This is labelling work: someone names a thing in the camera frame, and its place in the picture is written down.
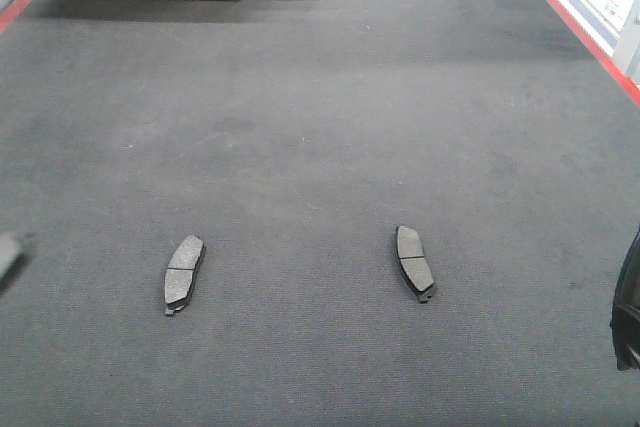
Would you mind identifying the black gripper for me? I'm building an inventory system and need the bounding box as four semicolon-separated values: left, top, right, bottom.
610;232;639;371

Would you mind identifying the brake pad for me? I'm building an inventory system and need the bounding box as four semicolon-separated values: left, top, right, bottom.
1;232;37;294
395;225;435;303
164;235;206;316

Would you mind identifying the dark grey conveyor belt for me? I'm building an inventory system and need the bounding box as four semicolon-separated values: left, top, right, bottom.
1;0;639;426

